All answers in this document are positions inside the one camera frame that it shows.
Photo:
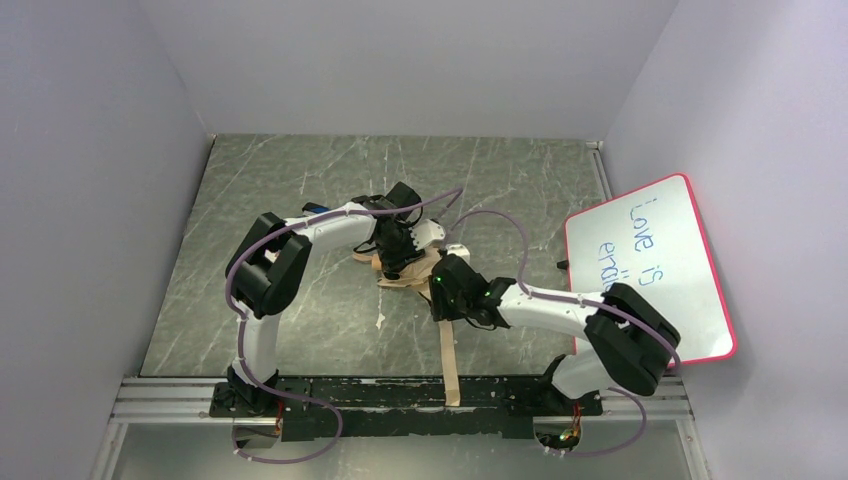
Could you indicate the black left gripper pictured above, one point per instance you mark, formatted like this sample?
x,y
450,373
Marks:
x,y
392,248

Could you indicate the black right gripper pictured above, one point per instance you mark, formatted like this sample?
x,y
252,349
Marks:
x,y
448,275

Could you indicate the beige folding umbrella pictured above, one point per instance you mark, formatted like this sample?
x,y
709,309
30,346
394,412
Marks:
x,y
415,277

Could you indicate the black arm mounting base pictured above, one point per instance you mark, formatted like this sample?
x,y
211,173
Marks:
x,y
320,407

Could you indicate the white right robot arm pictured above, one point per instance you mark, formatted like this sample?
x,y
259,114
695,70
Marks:
x,y
629,343

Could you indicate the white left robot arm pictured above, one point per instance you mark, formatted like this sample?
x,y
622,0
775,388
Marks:
x,y
266,271

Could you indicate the blue stapler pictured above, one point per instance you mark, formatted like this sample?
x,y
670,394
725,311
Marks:
x,y
314,208

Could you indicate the pink-framed whiteboard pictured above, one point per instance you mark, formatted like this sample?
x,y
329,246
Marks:
x,y
653,239

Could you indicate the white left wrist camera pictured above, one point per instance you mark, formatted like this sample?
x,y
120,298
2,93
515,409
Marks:
x,y
426,233

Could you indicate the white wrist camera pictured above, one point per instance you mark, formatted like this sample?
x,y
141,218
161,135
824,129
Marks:
x,y
426,233
460,251

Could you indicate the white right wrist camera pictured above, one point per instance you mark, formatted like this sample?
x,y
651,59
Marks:
x,y
460,251

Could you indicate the aluminium frame rail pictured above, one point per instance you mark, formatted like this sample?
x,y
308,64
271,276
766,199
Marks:
x,y
188,400

